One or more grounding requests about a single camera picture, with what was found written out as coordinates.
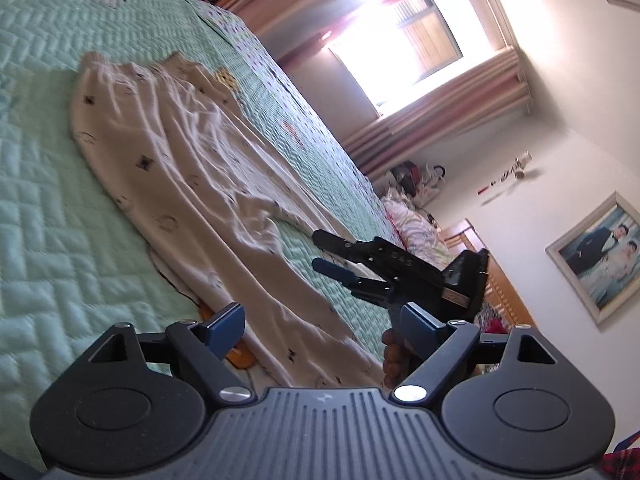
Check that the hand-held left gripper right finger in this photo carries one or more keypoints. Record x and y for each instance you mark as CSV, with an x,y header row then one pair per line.
x,y
417,327

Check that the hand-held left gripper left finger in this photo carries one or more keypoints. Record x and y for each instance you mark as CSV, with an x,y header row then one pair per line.
x,y
227,325

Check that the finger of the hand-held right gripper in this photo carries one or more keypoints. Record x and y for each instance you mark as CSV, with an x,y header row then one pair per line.
x,y
340,274
345,246

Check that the beige printed pants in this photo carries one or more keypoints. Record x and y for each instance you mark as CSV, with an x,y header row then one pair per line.
x,y
200,170

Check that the person's right hand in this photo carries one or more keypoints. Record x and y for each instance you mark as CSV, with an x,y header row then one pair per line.
x,y
394,360

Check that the floral pillow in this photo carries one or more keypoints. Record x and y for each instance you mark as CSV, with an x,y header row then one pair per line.
x,y
415,225

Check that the wooden headboard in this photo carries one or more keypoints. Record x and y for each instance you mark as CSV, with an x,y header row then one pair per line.
x,y
505,285

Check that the dark red bag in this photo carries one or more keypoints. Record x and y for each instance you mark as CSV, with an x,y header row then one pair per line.
x,y
406,177

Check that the framed wedding photo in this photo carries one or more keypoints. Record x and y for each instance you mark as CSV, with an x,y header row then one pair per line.
x,y
600,255

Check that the pink curtain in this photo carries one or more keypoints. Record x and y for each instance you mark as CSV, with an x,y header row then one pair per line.
x,y
450,105
325,5

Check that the green quilted bee bedspread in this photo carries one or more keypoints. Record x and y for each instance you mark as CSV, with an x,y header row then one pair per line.
x,y
60,210

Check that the window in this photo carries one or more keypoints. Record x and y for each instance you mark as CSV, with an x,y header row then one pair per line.
x,y
400,45

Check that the red plaid clothing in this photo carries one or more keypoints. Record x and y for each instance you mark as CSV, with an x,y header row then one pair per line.
x,y
622,466

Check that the red wall tassel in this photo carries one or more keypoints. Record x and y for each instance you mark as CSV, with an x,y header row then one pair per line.
x,y
505,175

